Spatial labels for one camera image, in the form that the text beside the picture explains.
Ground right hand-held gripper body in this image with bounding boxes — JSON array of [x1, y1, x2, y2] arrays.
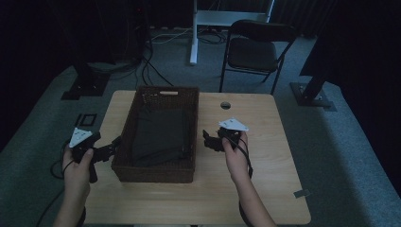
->
[[217, 117, 250, 153]]

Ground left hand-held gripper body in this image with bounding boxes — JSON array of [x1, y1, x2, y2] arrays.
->
[[68, 127, 106, 184]]

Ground dark cloth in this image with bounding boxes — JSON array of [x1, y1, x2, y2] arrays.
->
[[131, 103, 192, 168]]

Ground brown woven basket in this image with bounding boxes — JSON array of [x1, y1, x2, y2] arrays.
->
[[110, 85, 201, 184]]

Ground person's right hand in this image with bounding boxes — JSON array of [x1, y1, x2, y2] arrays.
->
[[221, 131, 252, 185]]

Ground person's left hand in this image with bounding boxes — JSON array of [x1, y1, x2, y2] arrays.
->
[[61, 145, 95, 198]]

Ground black folding chair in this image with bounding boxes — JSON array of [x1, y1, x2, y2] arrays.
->
[[218, 19, 299, 96]]

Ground grey tape piece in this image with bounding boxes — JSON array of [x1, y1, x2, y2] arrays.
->
[[292, 188, 312, 200]]

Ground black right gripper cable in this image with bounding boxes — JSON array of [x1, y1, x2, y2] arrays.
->
[[228, 135, 254, 180]]

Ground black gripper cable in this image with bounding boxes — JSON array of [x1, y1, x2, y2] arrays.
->
[[35, 138, 77, 227], [228, 135, 254, 180]]

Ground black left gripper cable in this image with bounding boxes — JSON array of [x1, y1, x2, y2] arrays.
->
[[35, 138, 77, 227]]

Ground black stand with base plate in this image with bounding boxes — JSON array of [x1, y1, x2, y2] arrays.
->
[[60, 61, 112, 101], [289, 70, 338, 113]]

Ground black floor cables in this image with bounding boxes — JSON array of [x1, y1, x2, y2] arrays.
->
[[134, 44, 174, 92]]

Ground white floor cable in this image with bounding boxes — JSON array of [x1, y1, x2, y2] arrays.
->
[[150, 27, 194, 45]]

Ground white desk frame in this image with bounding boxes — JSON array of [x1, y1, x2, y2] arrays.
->
[[188, 0, 276, 66]]

